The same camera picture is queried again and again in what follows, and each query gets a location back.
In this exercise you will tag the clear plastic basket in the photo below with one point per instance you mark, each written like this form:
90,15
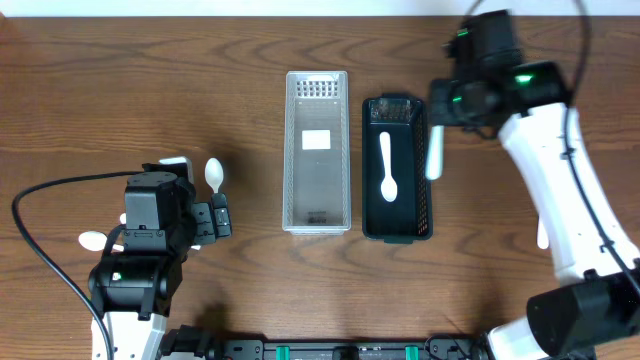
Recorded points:
316,183

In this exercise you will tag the pale green plastic fork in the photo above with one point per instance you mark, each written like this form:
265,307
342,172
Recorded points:
434,161

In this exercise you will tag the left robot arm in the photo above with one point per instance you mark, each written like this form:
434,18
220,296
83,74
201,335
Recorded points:
140,268

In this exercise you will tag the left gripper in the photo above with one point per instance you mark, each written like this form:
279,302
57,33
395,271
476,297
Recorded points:
205,223

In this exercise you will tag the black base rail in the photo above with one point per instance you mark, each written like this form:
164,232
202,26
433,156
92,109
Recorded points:
193,343

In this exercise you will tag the white fork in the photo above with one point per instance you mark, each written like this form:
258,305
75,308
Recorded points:
542,239

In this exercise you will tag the black plastic basket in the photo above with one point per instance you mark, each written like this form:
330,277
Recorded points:
409,217

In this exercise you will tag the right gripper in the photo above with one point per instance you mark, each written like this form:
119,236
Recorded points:
442,103

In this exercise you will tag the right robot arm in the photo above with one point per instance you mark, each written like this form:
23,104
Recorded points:
529,109

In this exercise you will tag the white label in basket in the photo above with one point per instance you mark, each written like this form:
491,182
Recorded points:
316,140

